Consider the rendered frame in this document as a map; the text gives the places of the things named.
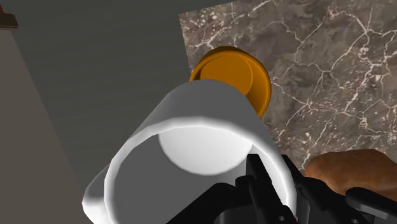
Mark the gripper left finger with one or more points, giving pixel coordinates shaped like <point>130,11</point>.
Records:
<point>263,198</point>

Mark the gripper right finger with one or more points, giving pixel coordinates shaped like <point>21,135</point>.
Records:
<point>322,201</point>

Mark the white cup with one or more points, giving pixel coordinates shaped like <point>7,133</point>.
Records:
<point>201,102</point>

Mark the brown rounded lump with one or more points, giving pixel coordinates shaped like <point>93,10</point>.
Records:
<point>350,169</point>

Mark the orange bowl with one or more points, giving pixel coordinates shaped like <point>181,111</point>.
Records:
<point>229,69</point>

